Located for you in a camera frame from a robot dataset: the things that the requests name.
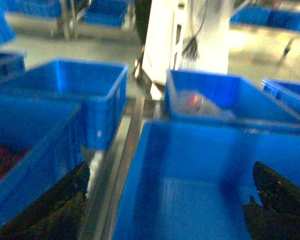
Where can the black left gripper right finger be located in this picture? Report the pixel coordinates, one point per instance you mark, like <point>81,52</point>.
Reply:
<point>278,215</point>

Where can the large blue plastic crate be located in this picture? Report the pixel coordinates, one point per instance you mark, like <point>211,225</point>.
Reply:
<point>190,182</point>

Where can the blue bin with red parts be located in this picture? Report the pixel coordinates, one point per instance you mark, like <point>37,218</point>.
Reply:
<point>48,132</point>

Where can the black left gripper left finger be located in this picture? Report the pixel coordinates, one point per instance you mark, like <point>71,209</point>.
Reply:
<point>56,215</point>

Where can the blue bin with plastic bag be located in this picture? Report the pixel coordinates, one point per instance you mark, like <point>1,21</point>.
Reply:
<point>234,94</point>

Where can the blue bin at right edge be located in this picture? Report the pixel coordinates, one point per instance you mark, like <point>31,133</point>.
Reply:
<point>287,92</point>

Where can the white machine column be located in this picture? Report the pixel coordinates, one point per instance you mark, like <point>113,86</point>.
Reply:
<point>187,34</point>

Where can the empty blue crate on shelf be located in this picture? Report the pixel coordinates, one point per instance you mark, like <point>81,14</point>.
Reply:
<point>100,88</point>

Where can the steel roller conveyor shelf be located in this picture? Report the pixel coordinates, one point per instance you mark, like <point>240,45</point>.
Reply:
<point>109,169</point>

